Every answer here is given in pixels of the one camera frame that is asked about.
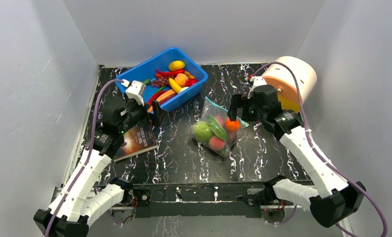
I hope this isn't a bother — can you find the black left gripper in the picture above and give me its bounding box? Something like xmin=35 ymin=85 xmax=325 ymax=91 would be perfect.
xmin=119 ymin=96 xmax=168 ymax=134

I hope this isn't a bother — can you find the orange toy orange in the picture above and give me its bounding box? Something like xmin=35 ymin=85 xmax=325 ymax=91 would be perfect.
xmin=224 ymin=118 xmax=241 ymax=132

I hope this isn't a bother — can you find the green toy bean pod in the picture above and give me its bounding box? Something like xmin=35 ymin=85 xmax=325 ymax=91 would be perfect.
xmin=207 ymin=115 xmax=228 ymax=142

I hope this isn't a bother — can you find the clear zip top bag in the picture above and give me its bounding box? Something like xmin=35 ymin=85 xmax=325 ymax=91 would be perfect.
xmin=187 ymin=97 xmax=249 ymax=157

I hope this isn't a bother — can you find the green toy cabbage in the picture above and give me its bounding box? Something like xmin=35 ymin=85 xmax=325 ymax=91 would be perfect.
xmin=193 ymin=121 xmax=214 ymax=143

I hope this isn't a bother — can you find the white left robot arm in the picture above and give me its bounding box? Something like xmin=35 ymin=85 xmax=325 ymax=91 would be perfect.
xmin=34 ymin=97 xmax=169 ymax=237

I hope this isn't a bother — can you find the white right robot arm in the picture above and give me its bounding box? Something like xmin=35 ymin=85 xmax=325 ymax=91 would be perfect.
xmin=227 ymin=85 xmax=366 ymax=228

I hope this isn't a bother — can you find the three days to see book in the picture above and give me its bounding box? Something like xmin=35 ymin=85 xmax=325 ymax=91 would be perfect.
xmin=113 ymin=123 xmax=158 ymax=162

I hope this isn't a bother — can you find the yellow toy banana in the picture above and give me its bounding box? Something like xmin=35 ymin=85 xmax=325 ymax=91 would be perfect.
xmin=169 ymin=78 xmax=182 ymax=94

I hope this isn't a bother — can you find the purple toy grape bunch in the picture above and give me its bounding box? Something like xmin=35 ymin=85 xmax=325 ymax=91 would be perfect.
xmin=151 ymin=77 xmax=169 ymax=88

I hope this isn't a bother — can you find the blue plastic bin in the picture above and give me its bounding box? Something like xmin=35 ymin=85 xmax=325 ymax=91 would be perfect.
xmin=116 ymin=47 xmax=208 ymax=112

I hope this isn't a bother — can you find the orange toy peach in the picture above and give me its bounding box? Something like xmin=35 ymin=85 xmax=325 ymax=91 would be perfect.
xmin=174 ymin=73 xmax=189 ymax=87

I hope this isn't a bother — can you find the red toy tomato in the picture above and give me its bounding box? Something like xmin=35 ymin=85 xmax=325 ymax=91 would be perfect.
xmin=185 ymin=79 xmax=198 ymax=87

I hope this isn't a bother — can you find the red toy chili pepper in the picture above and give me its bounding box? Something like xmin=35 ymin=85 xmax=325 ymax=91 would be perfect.
xmin=155 ymin=69 xmax=185 ymax=78

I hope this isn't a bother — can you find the yellow toy lemon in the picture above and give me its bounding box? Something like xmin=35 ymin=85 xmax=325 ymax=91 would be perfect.
xmin=168 ymin=60 xmax=186 ymax=72

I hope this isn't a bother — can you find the cream cylinder with coloured face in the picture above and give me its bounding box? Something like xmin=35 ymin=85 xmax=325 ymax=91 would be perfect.
xmin=261 ymin=56 xmax=317 ymax=113

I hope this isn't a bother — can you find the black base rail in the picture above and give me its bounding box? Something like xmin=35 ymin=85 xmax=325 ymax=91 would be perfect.
xmin=112 ymin=182 xmax=288 ymax=222

